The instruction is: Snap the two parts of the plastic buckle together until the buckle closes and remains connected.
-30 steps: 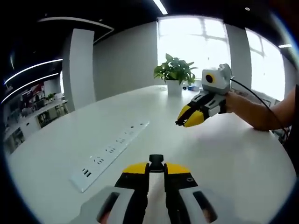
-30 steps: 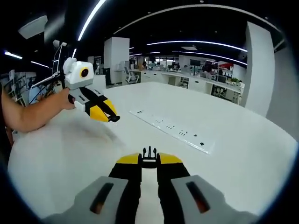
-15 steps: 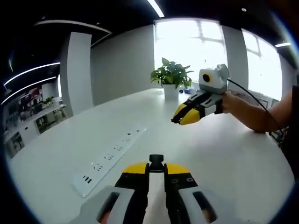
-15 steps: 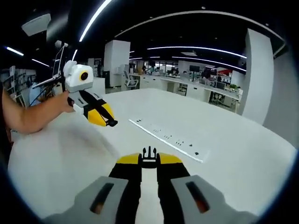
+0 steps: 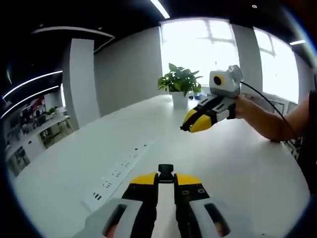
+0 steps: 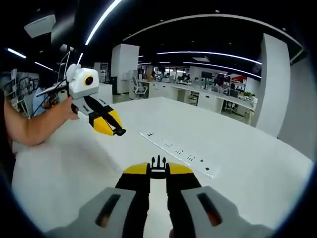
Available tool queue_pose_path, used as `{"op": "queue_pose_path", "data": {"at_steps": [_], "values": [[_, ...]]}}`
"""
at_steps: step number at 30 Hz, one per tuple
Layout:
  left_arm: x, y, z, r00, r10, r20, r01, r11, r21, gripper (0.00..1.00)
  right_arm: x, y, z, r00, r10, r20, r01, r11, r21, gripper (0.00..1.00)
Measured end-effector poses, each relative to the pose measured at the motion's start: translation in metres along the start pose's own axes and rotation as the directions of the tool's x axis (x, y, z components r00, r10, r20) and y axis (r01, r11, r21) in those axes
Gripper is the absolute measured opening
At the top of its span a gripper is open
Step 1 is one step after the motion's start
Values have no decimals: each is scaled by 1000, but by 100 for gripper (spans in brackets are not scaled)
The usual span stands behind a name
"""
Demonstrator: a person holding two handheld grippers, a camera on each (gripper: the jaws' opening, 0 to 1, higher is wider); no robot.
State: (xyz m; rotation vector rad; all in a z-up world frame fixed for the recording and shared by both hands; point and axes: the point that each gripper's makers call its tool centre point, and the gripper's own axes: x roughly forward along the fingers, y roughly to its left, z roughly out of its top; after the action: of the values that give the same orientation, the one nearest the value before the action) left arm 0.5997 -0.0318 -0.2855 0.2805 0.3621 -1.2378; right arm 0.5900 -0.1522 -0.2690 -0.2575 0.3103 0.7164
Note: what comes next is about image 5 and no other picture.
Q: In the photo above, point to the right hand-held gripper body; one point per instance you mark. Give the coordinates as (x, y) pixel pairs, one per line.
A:
(224, 83)

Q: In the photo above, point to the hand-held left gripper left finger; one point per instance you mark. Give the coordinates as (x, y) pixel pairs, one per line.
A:
(119, 213)

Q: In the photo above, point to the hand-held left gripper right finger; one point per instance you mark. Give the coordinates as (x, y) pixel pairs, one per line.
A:
(198, 213)

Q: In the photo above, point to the black plastic buckle part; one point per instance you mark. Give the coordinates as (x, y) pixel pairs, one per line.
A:
(165, 171)
(189, 125)

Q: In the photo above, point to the person's right hand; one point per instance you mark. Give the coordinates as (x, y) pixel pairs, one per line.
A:
(247, 106)

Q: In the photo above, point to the blue and dark desk clutter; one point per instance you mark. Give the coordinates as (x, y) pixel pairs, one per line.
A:
(197, 96)

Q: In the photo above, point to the white plant pot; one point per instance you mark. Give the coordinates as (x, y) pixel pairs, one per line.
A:
(180, 99)

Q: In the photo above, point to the green leafy plant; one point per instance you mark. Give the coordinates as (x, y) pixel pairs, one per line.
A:
(179, 79)

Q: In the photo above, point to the white desk socket strip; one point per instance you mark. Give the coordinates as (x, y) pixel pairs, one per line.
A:
(119, 171)

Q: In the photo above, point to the long ceiling light strip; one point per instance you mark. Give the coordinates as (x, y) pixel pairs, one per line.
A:
(159, 7)

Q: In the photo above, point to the white office desk row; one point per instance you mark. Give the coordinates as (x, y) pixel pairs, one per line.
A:
(32, 138)

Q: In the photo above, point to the small distant green plant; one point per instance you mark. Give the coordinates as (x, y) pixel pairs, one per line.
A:
(52, 111)

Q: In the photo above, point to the curved ceiling light strip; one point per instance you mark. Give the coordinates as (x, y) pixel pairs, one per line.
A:
(29, 83)
(27, 99)

